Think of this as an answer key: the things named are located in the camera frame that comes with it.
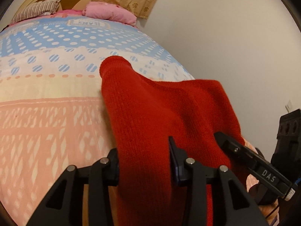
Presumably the red knit sweater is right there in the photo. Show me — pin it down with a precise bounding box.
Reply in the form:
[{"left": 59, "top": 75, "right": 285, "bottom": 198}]
[{"left": 100, "top": 56, "right": 246, "bottom": 225}]

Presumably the right hand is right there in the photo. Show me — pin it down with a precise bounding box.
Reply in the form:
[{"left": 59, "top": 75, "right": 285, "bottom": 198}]
[{"left": 246, "top": 174, "right": 279, "bottom": 225}]

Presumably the blue pink dotted bedspread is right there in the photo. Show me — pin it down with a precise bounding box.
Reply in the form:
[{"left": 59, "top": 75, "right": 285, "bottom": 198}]
[{"left": 1, "top": 11, "right": 192, "bottom": 225}]

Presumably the pink pillow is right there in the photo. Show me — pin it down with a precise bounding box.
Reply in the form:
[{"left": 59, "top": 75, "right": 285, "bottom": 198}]
[{"left": 82, "top": 2, "right": 137, "bottom": 26}]

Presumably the striped pillow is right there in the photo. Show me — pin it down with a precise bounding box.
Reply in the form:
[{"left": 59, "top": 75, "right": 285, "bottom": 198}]
[{"left": 9, "top": 0, "right": 61, "bottom": 25}]

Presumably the white wall socket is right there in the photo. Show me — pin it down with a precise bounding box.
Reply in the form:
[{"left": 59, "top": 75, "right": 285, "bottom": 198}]
[{"left": 285, "top": 100, "right": 294, "bottom": 113}]

